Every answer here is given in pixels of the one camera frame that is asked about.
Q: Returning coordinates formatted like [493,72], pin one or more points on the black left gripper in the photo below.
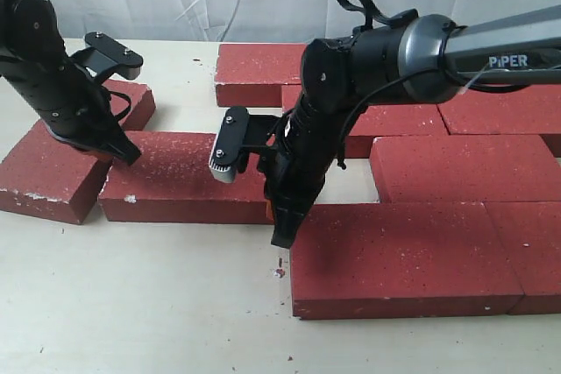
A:
[75,105]

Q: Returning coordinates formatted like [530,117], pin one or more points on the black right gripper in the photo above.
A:
[306,143]

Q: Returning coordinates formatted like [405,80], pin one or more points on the red brick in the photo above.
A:
[530,235]
[44,178]
[171,182]
[404,260]
[253,74]
[393,121]

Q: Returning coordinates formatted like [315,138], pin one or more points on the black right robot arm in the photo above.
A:
[422,60]

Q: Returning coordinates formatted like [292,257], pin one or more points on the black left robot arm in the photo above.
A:
[29,28]

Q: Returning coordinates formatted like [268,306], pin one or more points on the red brick third row right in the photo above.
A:
[465,168]

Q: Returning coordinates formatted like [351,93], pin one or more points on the red brick second row right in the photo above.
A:
[531,111]

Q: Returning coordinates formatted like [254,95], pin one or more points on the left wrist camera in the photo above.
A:
[105,57]

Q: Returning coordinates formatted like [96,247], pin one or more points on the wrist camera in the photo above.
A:
[228,156]
[105,57]

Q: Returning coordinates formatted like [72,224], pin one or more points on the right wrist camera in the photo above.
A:
[228,156]

